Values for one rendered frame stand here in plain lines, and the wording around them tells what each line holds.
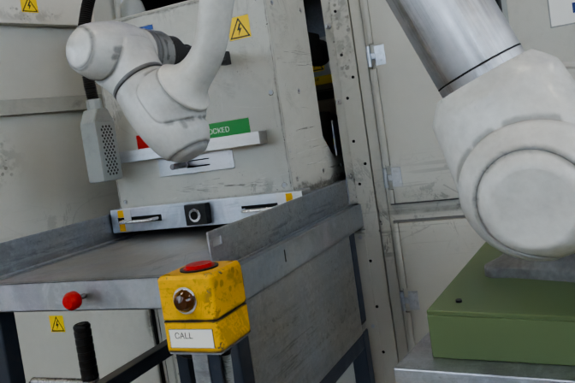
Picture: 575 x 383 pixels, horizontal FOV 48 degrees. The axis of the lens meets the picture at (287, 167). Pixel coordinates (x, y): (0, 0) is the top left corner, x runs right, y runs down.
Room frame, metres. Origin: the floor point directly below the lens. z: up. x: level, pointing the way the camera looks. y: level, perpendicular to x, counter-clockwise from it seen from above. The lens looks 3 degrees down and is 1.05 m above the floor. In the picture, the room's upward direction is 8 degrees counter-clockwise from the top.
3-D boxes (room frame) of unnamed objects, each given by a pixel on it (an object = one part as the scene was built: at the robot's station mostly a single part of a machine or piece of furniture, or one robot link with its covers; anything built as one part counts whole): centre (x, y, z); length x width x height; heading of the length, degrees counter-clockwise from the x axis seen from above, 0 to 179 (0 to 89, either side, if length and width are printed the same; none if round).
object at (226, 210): (1.55, 0.21, 0.90); 0.54 x 0.05 x 0.06; 65
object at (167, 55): (1.23, 0.23, 1.24); 0.09 x 0.06 x 0.09; 61
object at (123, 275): (1.45, 0.25, 0.82); 0.68 x 0.62 x 0.06; 155
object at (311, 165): (1.77, 0.11, 1.15); 0.51 x 0.50 x 0.48; 155
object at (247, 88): (1.53, 0.22, 1.15); 0.48 x 0.01 x 0.48; 65
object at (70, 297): (1.13, 0.40, 0.82); 0.04 x 0.03 x 0.03; 155
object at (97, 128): (1.56, 0.44, 1.09); 0.08 x 0.05 x 0.17; 155
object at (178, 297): (0.77, 0.15, 0.87); 0.03 x 0.01 x 0.03; 65
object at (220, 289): (0.81, 0.13, 0.85); 0.08 x 0.08 x 0.10; 65
